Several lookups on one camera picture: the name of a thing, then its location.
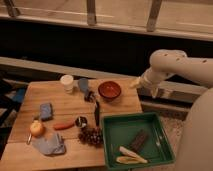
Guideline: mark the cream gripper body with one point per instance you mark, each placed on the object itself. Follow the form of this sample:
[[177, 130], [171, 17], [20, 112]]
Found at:
[[136, 83]]

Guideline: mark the blue-grey plastic cup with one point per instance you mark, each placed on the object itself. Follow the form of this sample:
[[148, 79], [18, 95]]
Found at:
[[83, 85]]

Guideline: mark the white plastic cup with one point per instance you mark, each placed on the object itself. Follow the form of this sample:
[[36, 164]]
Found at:
[[68, 83]]

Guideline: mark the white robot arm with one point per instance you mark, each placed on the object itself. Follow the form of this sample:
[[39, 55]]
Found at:
[[195, 152]]

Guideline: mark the red-brown bowl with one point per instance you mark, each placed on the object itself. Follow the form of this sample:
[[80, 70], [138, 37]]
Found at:
[[109, 90]]

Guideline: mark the small dark object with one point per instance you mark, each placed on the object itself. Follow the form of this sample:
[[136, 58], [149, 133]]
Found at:
[[89, 96]]

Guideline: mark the green plastic tray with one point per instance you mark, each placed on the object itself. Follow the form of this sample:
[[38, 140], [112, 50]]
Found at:
[[120, 130]]

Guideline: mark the brown chocolate bar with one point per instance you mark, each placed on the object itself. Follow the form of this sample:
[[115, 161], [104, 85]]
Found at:
[[137, 143]]

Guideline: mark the dark grape bunch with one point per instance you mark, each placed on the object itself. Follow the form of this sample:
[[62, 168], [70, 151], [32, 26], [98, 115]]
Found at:
[[91, 136]]

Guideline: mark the yellow banana piece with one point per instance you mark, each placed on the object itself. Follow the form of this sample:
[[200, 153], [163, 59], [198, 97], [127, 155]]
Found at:
[[126, 160]]

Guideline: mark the blue sponge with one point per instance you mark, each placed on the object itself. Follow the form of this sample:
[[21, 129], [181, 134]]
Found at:
[[46, 112]]

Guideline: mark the grey-blue cloth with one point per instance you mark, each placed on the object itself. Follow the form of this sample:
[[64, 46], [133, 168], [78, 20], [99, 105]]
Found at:
[[52, 146]]

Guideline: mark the silver spoon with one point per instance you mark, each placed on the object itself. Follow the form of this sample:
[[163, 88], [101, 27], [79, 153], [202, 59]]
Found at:
[[29, 139]]

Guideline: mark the black-handled knife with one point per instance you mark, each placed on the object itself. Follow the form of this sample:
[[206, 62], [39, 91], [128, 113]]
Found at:
[[97, 113]]

